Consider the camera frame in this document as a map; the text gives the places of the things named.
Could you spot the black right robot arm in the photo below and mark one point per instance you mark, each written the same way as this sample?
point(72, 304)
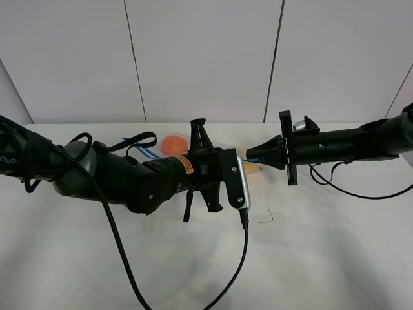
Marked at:
point(303, 143)

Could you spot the orange toy fruit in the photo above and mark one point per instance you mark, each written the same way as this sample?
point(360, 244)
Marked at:
point(173, 144)

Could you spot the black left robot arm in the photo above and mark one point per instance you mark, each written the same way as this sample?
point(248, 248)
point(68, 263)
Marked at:
point(90, 170)

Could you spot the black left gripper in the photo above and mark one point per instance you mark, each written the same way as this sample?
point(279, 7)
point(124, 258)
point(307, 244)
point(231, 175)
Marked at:
point(205, 161)

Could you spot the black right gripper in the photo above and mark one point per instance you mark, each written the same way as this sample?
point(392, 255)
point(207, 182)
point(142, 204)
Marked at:
point(281, 150)

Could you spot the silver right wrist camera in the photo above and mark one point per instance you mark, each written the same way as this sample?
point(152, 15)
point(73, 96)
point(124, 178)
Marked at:
point(306, 125)

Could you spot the yellow toy pear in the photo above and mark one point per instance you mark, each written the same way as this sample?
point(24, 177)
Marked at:
point(250, 166)

